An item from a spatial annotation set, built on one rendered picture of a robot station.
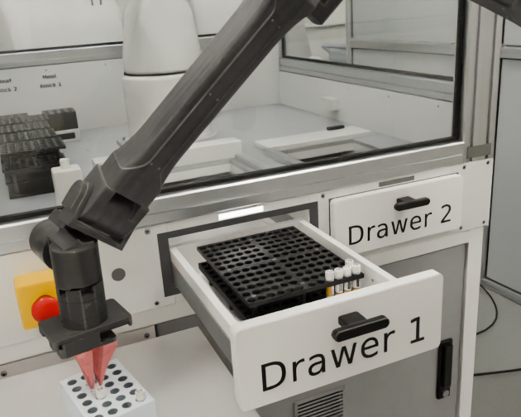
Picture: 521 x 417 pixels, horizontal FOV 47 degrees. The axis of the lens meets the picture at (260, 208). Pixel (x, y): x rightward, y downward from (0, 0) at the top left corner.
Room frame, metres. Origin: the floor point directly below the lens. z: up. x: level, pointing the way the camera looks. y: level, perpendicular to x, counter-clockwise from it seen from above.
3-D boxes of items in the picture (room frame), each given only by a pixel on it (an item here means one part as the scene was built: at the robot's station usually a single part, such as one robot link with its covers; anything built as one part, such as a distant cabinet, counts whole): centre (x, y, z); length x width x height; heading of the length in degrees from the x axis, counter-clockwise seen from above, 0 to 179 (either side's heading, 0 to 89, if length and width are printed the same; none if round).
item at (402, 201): (1.03, -0.27, 0.91); 0.07 x 0.04 x 0.01; 113
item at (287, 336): (0.64, -0.09, 0.87); 0.29 x 0.02 x 0.11; 113
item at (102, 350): (0.67, 0.24, 0.85); 0.07 x 0.07 x 0.09; 35
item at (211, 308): (0.84, -0.01, 0.86); 0.40 x 0.26 x 0.06; 23
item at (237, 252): (0.83, -0.02, 0.87); 0.22 x 0.18 x 0.06; 23
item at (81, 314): (0.67, 0.23, 0.92); 0.10 x 0.07 x 0.07; 125
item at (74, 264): (0.68, 0.23, 0.98); 0.07 x 0.06 x 0.07; 35
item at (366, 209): (1.06, -0.26, 0.87); 0.29 x 0.02 x 0.11; 113
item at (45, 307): (0.76, 0.32, 0.88); 0.04 x 0.03 x 0.04; 113
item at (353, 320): (0.62, -0.10, 0.91); 0.07 x 0.04 x 0.01; 113
